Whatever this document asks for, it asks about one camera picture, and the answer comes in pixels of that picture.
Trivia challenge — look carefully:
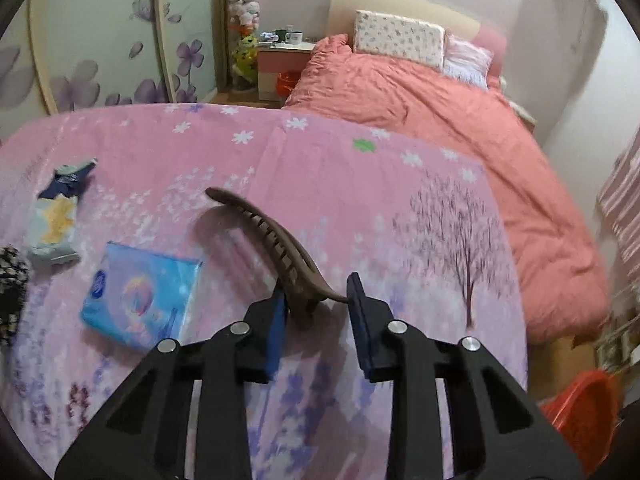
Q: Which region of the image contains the orange bag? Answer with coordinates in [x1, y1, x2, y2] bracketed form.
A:
[277, 72, 299, 102]

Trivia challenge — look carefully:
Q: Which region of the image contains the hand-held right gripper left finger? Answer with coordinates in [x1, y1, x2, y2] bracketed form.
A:
[54, 280, 289, 480]

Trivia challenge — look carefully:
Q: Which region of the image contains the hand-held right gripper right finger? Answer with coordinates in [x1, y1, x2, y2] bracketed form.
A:
[346, 272, 586, 480]

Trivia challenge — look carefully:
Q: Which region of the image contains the red plastic basin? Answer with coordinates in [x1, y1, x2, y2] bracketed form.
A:
[539, 369, 622, 462]

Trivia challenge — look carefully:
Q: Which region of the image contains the pink striped curtain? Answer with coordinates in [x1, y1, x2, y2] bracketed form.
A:
[596, 129, 640, 282]

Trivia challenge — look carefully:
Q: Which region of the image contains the flower print wardrobe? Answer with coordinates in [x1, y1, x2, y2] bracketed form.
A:
[0, 0, 232, 137]

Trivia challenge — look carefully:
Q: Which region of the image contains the blue tissue pack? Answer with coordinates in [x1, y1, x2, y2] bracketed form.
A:
[79, 241, 204, 352]

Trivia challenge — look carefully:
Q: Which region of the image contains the hanging plush toy string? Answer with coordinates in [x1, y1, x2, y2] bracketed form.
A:
[227, 0, 264, 92]

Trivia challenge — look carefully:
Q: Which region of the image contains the salmon duvet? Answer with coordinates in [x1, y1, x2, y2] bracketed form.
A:
[281, 34, 609, 347]

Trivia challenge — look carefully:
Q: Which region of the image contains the pink printed blanket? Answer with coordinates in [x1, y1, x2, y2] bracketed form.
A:
[0, 102, 529, 480]

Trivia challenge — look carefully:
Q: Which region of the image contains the yellow star sock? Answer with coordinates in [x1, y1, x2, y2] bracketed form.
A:
[26, 158, 99, 264]

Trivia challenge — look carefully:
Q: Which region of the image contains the white wire rack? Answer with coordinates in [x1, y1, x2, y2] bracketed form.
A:
[599, 285, 640, 372]

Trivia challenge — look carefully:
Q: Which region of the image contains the black mesh bin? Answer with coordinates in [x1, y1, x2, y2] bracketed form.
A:
[0, 244, 32, 347]

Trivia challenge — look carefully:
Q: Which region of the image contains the striped pillow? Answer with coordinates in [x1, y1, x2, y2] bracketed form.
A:
[442, 35, 494, 91]

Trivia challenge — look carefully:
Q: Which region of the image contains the brown hair claw clip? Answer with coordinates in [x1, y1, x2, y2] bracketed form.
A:
[205, 187, 352, 331]

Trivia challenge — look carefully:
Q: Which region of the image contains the pink nightstand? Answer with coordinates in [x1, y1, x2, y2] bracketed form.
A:
[255, 40, 316, 104]

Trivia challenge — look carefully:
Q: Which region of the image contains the floral pillow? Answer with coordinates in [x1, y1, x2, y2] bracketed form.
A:
[353, 9, 446, 74]

